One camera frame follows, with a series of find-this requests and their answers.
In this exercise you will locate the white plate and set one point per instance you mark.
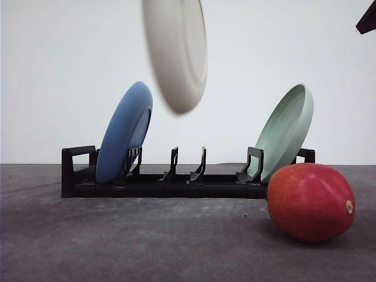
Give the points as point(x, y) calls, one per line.
point(176, 38)

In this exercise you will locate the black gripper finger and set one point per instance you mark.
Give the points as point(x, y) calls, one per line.
point(368, 21)

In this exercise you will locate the green plate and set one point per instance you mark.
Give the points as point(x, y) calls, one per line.
point(284, 130)

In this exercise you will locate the black plate rack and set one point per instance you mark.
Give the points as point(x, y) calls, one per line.
point(79, 178)

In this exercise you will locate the blue plate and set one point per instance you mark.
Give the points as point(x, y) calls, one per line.
point(127, 129)

